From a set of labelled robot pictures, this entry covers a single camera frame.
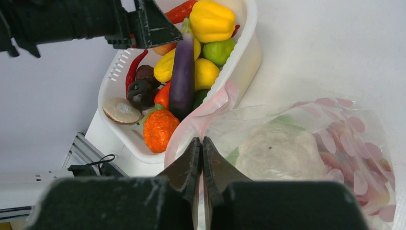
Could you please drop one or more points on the white plastic food bin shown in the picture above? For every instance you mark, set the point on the white plastic food bin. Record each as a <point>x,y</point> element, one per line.
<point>238,72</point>

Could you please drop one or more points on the green lime toy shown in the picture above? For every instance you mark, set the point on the green lime toy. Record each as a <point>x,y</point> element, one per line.
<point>218,52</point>

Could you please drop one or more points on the purple eggplant toy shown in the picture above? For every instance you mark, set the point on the purple eggplant toy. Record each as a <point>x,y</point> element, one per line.
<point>182,87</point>

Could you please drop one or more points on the peach toy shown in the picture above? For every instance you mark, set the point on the peach toy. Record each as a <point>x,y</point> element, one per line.
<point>163,50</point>

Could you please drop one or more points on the clear pink-dotted zip bag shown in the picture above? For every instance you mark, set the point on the clear pink-dotted zip bag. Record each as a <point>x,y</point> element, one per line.
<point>228,127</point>

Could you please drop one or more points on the brown mushroom slice toy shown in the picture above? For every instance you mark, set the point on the brown mushroom slice toy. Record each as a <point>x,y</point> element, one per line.
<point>120,111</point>

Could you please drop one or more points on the yellow bell pepper toy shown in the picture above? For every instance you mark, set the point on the yellow bell pepper toy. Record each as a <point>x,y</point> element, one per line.
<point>211,21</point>

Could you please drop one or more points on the dark brown fig toy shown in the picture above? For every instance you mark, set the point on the dark brown fig toy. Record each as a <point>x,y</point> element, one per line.
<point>146,72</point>

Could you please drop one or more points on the yellow banana toy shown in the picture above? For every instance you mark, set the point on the yellow banana toy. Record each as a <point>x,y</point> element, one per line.
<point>163,69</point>

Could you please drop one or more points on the small red radish toy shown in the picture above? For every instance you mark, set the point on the small red radish toy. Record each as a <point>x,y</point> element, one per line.
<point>161,101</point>

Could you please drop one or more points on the red chili pepper toy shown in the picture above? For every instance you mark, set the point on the red chili pepper toy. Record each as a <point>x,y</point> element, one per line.
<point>130,77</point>

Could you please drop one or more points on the orange pumpkin toy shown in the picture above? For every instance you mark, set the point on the orange pumpkin toy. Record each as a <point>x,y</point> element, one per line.
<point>158,129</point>

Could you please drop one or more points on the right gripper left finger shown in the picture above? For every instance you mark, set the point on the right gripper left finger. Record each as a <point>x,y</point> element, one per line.
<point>168,201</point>

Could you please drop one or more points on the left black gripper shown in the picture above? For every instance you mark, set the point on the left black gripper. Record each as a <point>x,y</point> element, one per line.
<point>28,23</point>

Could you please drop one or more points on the red cherry bunch green stem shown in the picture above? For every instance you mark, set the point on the red cherry bunch green stem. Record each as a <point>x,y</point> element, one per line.
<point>361,166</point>

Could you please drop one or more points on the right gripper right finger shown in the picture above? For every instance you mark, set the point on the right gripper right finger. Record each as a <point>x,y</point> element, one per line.
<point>235,202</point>

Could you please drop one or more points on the dark green avocado toy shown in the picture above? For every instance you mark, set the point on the dark green avocado toy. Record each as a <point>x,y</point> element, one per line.
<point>199,97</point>

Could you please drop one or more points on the dark purple plum toy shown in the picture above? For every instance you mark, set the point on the dark purple plum toy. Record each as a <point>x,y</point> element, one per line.
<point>141,95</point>

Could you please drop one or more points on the yellow lemon toy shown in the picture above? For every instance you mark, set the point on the yellow lemon toy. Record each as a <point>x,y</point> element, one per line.
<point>206,73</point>

